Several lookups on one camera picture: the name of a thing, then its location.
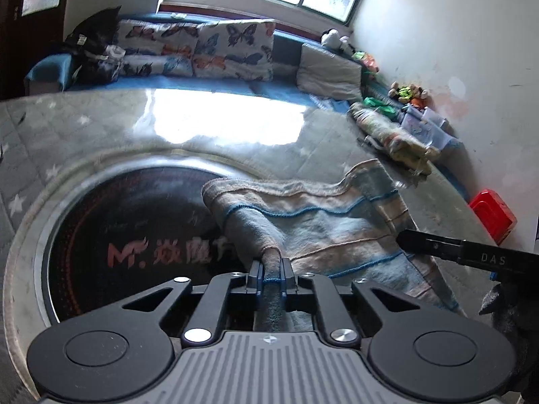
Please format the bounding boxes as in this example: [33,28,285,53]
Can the striped blue pink knit garment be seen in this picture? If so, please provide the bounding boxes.
[201,161,463,315]

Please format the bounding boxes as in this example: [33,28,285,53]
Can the gloved right hand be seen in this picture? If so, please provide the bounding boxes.
[479,279,538,403]

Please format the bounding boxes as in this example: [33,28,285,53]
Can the red plastic box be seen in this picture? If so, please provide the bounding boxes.
[470,189,517,245]

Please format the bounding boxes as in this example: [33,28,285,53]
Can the round induction cooktop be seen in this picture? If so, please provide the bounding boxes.
[2,146,271,333]

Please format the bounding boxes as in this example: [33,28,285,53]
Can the yellow folded blanket in bag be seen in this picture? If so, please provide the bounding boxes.
[348,102,440,176]

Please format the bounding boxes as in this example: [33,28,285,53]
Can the clear plastic storage box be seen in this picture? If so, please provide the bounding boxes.
[401,104,461,152]

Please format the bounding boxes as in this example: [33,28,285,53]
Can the grey quilted star table cover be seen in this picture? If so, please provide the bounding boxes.
[0,88,506,404]

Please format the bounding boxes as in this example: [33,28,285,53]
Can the brown green plush toys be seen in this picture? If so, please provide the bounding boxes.
[387,81,430,109]

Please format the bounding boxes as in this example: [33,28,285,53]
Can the grey cushion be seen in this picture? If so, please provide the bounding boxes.
[296,43,363,101]

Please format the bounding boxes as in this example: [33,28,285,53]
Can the large butterfly print pillow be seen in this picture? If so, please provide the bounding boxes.
[192,19,276,81]

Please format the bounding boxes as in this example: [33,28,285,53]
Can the white plush toy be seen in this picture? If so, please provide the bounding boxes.
[321,29,355,56]

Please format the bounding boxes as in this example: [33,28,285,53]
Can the long butterfly print pillow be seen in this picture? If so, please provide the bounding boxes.
[115,19,198,77]

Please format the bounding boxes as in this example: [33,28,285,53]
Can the blue sofa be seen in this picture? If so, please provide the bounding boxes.
[24,12,473,203]

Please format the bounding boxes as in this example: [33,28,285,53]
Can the black bag on sofa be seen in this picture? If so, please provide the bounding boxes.
[64,6,126,86]

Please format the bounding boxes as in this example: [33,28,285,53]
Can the dark wooden door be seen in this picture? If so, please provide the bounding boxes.
[1,0,67,100]

